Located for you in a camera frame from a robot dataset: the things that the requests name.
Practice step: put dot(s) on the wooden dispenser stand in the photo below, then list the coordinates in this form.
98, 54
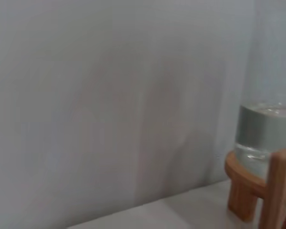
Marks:
277, 186

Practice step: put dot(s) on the glass water dispenser jar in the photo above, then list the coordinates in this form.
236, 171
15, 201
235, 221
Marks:
264, 128

